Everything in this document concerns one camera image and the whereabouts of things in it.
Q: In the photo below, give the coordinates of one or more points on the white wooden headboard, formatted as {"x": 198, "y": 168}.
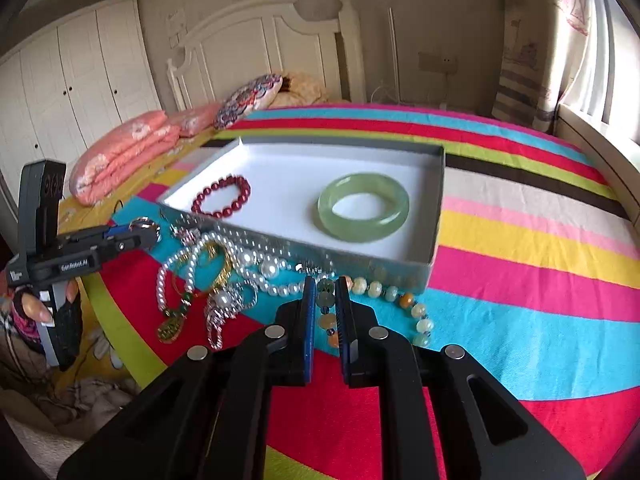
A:
{"x": 252, "y": 38}

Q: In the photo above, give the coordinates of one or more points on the person's left hand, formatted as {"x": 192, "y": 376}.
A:
{"x": 24, "y": 312}

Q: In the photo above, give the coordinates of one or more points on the folded pink quilt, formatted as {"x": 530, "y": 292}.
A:
{"x": 120, "y": 153}

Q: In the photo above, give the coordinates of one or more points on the green jade bangle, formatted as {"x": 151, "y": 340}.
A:
{"x": 363, "y": 208}

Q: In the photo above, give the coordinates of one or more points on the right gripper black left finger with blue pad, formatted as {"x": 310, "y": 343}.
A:
{"x": 206, "y": 416}

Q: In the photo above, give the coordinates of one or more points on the white wardrobe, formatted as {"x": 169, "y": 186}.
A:
{"x": 71, "y": 82}

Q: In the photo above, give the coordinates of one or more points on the colourful striped bed cover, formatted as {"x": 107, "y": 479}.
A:
{"x": 454, "y": 229}

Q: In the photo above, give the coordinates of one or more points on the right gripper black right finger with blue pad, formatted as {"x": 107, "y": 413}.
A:
{"x": 442, "y": 414}

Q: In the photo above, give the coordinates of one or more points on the grey jewelry box lid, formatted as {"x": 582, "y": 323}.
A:
{"x": 262, "y": 191}

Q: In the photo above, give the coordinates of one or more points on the gold bangle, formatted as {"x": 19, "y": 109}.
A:
{"x": 213, "y": 261}

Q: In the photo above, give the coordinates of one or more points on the patterned round cushion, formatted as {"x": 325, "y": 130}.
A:
{"x": 257, "y": 94}

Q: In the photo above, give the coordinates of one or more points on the wall power socket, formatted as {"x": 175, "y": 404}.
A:
{"x": 436, "y": 63}

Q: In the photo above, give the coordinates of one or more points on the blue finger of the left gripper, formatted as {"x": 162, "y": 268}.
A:
{"x": 94, "y": 236}

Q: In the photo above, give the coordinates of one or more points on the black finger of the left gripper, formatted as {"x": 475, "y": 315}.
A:
{"x": 114, "y": 245}

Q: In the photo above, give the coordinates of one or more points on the patterned window curtain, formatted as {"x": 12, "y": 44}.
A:
{"x": 583, "y": 54}

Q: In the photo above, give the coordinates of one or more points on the pink pillow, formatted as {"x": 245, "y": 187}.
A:
{"x": 192, "y": 122}

